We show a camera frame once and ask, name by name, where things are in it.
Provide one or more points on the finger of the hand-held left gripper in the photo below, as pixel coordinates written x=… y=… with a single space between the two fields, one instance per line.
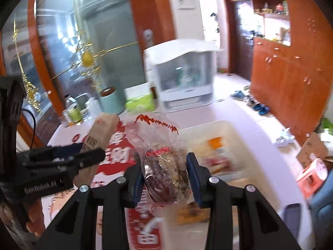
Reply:
x=85 y=158
x=65 y=149

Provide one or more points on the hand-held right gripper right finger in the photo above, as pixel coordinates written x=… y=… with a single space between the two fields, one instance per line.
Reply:
x=196 y=182

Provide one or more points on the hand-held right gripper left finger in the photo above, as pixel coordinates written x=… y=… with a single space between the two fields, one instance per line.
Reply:
x=138 y=187

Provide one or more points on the clear brown snack bag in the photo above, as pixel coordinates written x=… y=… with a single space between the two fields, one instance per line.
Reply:
x=164 y=166

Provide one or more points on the brown paper snack packet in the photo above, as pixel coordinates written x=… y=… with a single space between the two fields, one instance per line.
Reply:
x=104 y=130

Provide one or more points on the orange snack packet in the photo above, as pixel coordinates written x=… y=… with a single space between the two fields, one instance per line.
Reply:
x=215 y=143

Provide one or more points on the white plastic bin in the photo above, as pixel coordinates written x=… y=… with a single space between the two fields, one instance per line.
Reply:
x=226 y=132

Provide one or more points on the person's left hand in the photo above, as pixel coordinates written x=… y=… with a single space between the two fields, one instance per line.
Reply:
x=36 y=216

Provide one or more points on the red snack packet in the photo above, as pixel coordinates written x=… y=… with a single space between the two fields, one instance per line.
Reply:
x=219 y=164

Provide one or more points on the green label bottle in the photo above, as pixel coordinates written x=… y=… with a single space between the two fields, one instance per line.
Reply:
x=73 y=112

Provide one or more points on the mint green canister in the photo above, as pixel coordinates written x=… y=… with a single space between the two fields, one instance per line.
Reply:
x=113 y=101

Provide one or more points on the green tissue pack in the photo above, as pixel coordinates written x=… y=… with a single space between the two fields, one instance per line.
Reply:
x=140 y=101

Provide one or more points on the blue slippers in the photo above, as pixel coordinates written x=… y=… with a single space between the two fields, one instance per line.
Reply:
x=260 y=109

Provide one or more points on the white shoes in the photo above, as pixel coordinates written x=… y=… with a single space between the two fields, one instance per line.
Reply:
x=283 y=136

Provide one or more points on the dark phone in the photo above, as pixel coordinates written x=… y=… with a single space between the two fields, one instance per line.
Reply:
x=292 y=221

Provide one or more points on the white dish cabinet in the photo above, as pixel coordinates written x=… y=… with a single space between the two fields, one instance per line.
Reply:
x=182 y=78

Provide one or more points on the pink plastic stool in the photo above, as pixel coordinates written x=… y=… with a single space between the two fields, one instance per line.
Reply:
x=312 y=177

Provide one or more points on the cardboard box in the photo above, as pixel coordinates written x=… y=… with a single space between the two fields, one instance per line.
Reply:
x=312 y=148

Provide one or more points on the blue sofa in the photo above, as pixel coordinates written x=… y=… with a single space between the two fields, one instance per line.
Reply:
x=322 y=203

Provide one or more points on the green plastic bag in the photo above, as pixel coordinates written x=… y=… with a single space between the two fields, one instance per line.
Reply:
x=327 y=126

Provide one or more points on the wooden cabinet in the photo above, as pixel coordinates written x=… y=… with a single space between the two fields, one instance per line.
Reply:
x=291 y=65

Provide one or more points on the dark wooden door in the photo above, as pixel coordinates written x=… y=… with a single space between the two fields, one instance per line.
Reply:
x=240 y=31

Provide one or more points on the white wall switch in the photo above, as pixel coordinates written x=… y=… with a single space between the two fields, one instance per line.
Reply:
x=185 y=2

